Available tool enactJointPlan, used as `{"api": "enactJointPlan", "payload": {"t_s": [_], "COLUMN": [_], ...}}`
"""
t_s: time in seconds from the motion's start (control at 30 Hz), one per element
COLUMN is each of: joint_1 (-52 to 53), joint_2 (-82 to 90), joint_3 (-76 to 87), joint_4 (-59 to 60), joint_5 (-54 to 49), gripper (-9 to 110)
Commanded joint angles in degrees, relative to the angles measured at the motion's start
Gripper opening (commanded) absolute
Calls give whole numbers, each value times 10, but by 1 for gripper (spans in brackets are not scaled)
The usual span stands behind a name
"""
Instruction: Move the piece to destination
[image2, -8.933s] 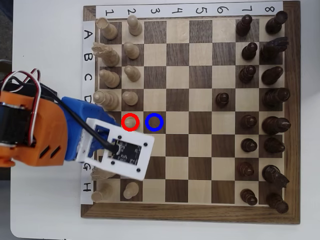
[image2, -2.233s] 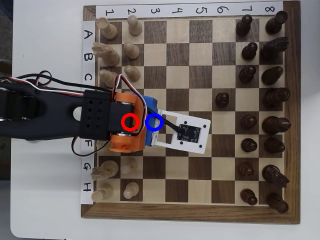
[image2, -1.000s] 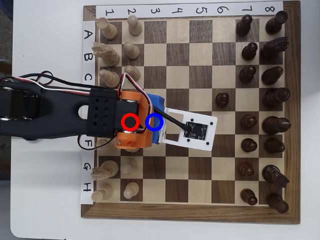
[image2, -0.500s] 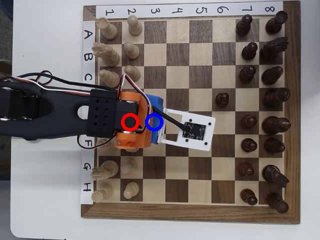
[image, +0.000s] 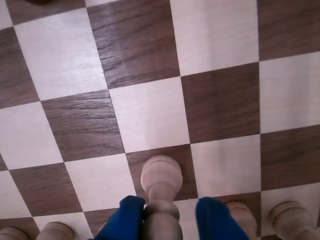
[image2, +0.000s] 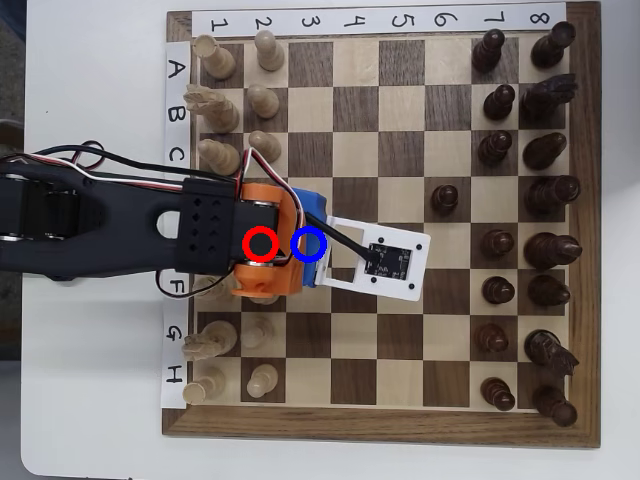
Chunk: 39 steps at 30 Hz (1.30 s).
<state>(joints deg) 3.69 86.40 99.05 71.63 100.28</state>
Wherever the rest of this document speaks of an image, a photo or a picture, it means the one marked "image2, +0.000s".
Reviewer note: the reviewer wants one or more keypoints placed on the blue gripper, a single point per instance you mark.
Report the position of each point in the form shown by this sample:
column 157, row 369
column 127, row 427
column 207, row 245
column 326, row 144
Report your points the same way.
column 316, row 207

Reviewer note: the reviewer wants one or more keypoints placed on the light wooden bishop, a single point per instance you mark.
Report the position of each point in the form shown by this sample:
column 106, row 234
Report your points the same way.
column 220, row 155
column 210, row 287

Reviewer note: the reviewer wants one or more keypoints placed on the light wooden knight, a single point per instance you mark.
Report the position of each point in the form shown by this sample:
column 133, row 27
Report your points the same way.
column 220, row 112
column 215, row 337

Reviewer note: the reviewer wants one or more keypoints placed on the dark wooden pawn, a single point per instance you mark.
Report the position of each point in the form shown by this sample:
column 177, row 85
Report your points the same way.
column 495, row 148
column 445, row 199
column 499, row 102
column 497, row 394
column 498, row 291
column 487, row 52
column 491, row 338
column 497, row 244

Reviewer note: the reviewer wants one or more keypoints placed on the light wooden rook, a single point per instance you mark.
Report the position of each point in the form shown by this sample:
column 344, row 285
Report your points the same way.
column 220, row 60
column 207, row 385

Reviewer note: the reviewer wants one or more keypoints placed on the white letter label strip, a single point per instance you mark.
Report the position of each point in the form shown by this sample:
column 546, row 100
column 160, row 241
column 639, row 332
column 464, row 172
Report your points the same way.
column 175, row 100

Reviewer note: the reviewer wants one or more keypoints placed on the white number label strip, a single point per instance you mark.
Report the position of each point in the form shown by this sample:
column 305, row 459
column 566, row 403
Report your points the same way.
column 330, row 22

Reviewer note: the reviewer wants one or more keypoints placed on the wooden chessboard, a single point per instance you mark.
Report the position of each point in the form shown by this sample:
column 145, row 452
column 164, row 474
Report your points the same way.
column 380, row 425

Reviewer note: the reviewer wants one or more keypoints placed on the dark wooden bishop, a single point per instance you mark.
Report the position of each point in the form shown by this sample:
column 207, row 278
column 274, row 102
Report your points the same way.
column 542, row 151
column 547, row 290

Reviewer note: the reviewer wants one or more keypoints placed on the dark wooden queen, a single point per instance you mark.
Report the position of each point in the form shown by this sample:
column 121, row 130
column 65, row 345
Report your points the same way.
column 550, row 195

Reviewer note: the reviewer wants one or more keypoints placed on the dark wooden king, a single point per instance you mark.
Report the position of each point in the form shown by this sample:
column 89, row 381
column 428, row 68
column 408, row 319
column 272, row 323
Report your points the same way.
column 550, row 250

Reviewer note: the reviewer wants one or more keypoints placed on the dark wooden knight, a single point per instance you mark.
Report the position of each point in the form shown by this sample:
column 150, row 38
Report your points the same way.
column 547, row 350
column 545, row 97

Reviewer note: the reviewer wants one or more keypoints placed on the dark wooden rook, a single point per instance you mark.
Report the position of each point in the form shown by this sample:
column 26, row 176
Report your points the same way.
column 555, row 405
column 552, row 47

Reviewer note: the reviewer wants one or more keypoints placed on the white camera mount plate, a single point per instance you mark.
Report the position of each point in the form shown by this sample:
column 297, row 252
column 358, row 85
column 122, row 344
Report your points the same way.
column 350, row 285

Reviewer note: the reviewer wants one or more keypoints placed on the robot arm with camera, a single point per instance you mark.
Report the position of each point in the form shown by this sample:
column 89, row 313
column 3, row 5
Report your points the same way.
column 140, row 181

